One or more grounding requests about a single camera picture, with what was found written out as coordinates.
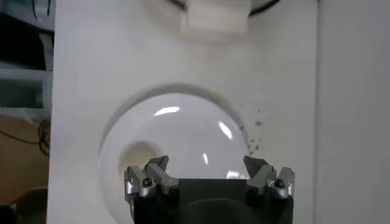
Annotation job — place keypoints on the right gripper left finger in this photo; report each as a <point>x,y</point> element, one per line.
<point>152,181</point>

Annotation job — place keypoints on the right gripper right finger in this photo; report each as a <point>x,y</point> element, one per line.
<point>265,179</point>

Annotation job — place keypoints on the round white plate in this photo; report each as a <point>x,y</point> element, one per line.
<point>189,134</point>

